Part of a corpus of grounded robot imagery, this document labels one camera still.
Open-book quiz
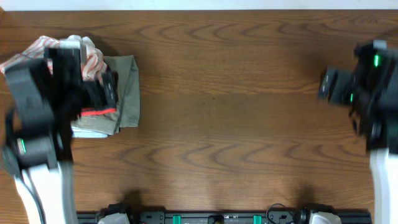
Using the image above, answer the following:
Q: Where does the red white striped shirt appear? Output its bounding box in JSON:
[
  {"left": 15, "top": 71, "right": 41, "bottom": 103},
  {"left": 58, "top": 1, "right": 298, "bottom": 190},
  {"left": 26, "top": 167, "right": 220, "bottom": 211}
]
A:
[{"left": 1, "top": 35, "right": 108, "bottom": 81}]

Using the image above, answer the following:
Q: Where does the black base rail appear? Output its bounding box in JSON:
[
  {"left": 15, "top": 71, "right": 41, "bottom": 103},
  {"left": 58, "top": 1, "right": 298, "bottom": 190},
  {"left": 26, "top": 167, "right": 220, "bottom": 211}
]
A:
[{"left": 77, "top": 203, "right": 373, "bottom": 224}]

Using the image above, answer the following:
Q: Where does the olive green folded garment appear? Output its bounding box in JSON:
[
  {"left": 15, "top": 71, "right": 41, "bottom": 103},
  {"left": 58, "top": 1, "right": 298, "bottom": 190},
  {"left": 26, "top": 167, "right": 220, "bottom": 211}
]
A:
[{"left": 72, "top": 55, "right": 141, "bottom": 136}]

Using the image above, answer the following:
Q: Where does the navy and red folded garment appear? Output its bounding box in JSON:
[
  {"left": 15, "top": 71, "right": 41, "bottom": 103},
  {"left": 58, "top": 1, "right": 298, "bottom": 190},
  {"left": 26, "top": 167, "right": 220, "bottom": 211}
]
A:
[{"left": 79, "top": 70, "right": 119, "bottom": 118}]

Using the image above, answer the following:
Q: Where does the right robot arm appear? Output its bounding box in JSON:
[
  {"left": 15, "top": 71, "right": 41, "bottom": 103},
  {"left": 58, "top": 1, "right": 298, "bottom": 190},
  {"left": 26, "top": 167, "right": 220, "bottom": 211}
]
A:
[{"left": 318, "top": 40, "right": 397, "bottom": 223}]

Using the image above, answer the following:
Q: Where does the light blue folded garment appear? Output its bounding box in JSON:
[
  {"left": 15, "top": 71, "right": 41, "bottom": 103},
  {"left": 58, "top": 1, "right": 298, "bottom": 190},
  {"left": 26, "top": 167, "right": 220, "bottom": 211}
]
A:
[{"left": 72, "top": 127, "right": 108, "bottom": 138}]

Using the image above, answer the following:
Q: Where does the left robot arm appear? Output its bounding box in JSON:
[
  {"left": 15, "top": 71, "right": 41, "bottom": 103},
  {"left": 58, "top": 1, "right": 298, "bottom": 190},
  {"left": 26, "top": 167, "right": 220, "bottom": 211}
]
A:
[{"left": 2, "top": 47, "right": 118, "bottom": 223}]

